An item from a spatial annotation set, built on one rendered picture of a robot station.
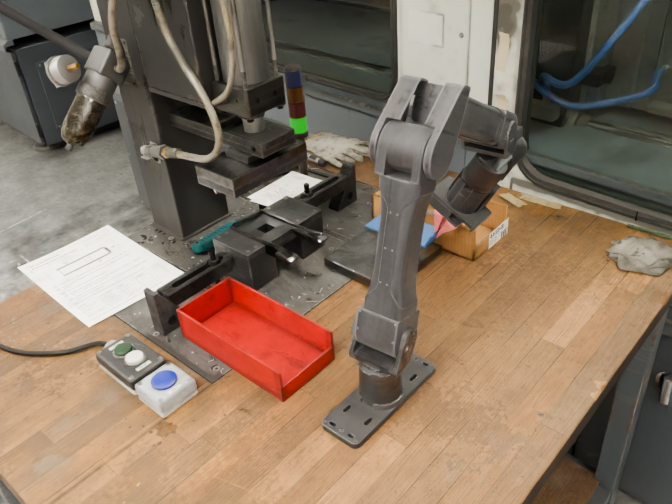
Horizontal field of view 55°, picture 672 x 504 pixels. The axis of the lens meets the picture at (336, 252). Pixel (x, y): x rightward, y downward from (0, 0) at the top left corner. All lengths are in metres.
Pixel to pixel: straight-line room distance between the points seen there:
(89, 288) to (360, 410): 0.63
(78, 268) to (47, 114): 2.94
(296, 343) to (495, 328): 0.34
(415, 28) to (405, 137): 0.88
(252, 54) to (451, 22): 0.65
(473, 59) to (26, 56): 3.08
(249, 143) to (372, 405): 0.48
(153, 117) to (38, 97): 2.99
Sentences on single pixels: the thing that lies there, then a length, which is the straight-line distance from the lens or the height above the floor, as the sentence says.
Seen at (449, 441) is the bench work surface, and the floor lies 0.90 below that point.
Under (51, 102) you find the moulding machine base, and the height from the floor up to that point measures 0.32.
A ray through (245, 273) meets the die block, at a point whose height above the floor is 0.94.
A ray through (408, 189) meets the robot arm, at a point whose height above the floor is 1.24.
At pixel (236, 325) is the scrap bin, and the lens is 1.16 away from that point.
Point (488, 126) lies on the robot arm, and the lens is 0.99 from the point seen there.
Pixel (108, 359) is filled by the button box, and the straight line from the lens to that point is 1.13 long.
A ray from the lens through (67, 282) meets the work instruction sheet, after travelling 1.40.
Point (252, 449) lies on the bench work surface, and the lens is 0.97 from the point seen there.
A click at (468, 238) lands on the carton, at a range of 1.26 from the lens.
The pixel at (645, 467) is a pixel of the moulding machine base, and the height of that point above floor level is 0.22.
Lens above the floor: 1.64
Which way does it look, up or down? 34 degrees down
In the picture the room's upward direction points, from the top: 5 degrees counter-clockwise
